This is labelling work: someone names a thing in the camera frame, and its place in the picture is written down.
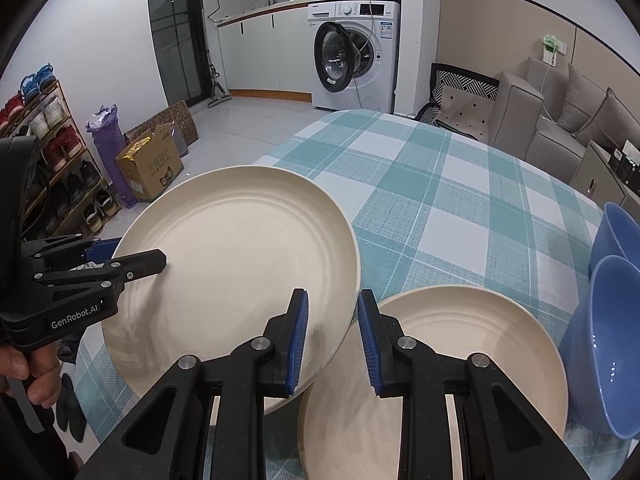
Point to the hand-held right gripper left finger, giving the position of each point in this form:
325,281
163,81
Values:
297,340

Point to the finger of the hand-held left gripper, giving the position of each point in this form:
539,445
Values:
145,261
102,251

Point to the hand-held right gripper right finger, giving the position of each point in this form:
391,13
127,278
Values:
370,345

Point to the large beige plate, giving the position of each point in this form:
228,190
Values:
450,330

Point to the blue bowl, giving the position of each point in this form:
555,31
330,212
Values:
615,230
605,350

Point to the person's left hand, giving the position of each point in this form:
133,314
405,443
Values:
45,375

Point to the cardboard box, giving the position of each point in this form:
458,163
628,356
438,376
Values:
155,170

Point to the purple bag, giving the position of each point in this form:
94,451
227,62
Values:
112,155

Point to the dark slippers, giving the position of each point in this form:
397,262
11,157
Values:
72,410

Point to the wooden shoe rack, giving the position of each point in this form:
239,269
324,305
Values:
55,125

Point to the teal checked tablecloth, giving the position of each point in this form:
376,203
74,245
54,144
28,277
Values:
425,200

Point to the blue shoes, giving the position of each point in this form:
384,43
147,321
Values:
37,82

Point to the dark glass door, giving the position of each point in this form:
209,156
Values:
175,30

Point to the white kitchen base cabinet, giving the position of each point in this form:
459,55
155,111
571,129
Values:
260,50

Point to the black patterned chair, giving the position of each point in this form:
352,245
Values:
465,100

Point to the white washing machine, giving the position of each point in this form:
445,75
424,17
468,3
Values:
380,75

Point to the grey sofa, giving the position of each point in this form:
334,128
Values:
520,110

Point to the beige side cabinet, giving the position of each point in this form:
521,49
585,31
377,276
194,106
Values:
605,185

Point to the black box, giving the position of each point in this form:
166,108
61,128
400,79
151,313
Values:
625,160

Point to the grey cushion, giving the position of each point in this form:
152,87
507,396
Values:
615,122
582,100

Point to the wall socket with green charger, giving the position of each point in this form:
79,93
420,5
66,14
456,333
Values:
550,47

